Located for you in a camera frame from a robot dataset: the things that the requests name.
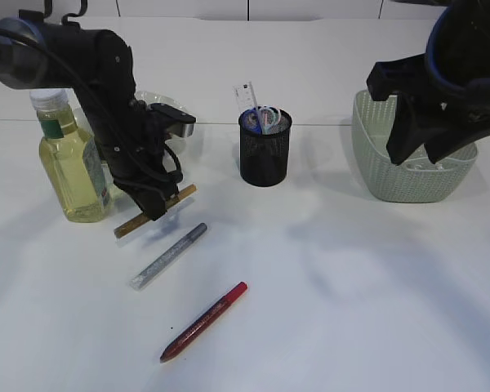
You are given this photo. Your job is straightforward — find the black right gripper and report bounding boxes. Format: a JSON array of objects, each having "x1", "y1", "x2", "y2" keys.
[{"x1": 367, "y1": 54, "x2": 490, "y2": 165}]

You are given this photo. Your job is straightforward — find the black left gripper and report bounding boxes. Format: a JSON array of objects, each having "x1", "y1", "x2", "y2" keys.
[{"x1": 100, "y1": 101, "x2": 183, "y2": 221}]

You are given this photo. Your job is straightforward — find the clear plastic sheet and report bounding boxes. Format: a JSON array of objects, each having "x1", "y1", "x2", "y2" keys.
[{"x1": 403, "y1": 157, "x2": 452, "y2": 172}]

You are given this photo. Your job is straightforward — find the gold marker pen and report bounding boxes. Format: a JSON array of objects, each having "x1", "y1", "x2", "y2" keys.
[{"x1": 114, "y1": 184, "x2": 198, "y2": 239}]

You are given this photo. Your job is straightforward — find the silver marker pen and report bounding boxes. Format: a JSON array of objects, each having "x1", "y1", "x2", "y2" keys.
[{"x1": 129, "y1": 223, "x2": 208, "y2": 291}]

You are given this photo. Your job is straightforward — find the yellow liquid plastic bottle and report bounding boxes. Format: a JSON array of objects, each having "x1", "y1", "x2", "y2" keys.
[{"x1": 29, "y1": 88, "x2": 110, "y2": 223}]

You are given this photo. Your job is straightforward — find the red marker pen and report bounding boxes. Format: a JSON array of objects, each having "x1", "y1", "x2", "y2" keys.
[{"x1": 159, "y1": 282, "x2": 248, "y2": 363}]

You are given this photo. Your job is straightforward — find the blue scissors with sheath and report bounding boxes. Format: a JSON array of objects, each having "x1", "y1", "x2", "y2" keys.
[{"x1": 243, "y1": 107, "x2": 265, "y2": 135}]

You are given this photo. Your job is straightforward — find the clear plastic ruler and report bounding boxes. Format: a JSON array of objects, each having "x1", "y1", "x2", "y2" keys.
[{"x1": 233, "y1": 82, "x2": 258, "y2": 114}]

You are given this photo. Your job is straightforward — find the pink scissors purple sheath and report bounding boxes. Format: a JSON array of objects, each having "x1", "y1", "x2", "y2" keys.
[{"x1": 259, "y1": 106, "x2": 283, "y2": 135}]

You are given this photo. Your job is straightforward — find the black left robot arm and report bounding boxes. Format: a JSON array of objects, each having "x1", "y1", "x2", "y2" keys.
[{"x1": 0, "y1": 10, "x2": 196, "y2": 221}]

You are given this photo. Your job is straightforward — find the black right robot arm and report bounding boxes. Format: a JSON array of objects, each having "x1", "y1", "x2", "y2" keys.
[{"x1": 367, "y1": 1, "x2": 490, "y2": 165}]

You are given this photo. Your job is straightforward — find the green plastic woven basket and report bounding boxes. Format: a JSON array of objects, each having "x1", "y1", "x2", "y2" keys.
[{"x1": 351, "y1": 90, "x2": 478, "y2": 203}]

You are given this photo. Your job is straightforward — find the green wavy glass plate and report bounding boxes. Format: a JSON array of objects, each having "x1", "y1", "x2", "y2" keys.
[{"x1": 71, "y1": 91, "x2": 194, "y2": 140}]

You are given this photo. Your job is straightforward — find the black mesh pen cup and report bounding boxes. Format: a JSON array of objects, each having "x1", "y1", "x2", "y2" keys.
[{"x1": 238, "y1": 110, "x2": 292, "y2": 187}]

